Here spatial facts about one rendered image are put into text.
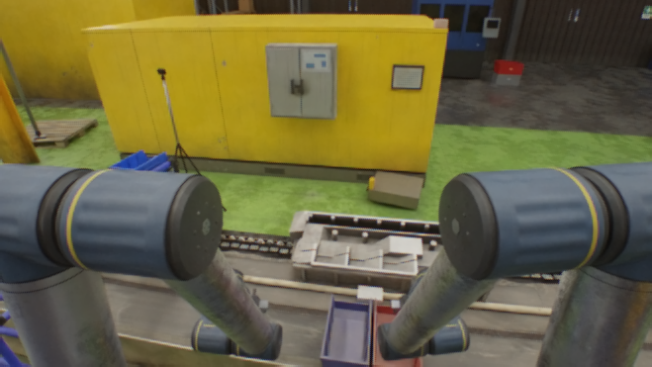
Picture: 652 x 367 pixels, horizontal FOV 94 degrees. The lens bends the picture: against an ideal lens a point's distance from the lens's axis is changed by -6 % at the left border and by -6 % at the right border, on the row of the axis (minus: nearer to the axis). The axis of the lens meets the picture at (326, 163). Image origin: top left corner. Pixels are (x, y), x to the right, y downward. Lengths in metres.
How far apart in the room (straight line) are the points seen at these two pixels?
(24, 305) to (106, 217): 0.24
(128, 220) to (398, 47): 3.30
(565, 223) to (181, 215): 0.47
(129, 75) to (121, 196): 4.26
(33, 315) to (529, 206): 0.72
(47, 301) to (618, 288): 0.85
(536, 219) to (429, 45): 3.20
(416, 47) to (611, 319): 3.16
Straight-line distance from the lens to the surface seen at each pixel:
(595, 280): 0.65
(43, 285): 0.65
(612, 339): 0.71
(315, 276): 1.82
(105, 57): 4.86
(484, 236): 0.44
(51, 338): 0.70
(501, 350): 1.81
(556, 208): 0.49
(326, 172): 4.11
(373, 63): 3.59
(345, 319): 1.74
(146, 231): 0.45
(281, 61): 3.50
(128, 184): 0.49
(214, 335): 1.16
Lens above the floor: 2.16
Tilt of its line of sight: 28 degrees down
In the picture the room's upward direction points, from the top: straight up
